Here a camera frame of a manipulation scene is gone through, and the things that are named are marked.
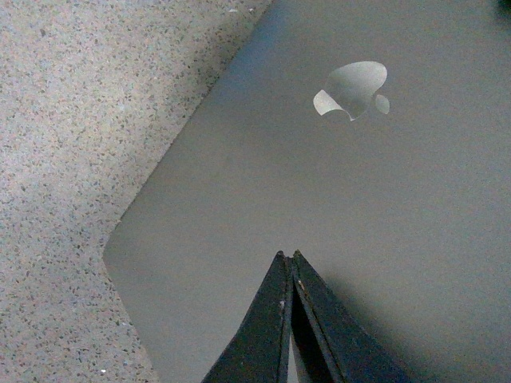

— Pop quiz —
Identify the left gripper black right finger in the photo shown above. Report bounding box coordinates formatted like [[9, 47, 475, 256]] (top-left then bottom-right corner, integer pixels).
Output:
[[291, 251, 411, 382]]

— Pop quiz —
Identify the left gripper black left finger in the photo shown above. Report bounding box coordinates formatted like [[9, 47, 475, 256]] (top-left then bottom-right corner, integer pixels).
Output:
[[203, 251, 294, 383]]

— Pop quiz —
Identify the grey laptop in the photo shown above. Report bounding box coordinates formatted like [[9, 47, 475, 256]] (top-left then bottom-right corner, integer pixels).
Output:
[[104, 1, 510, 382]]

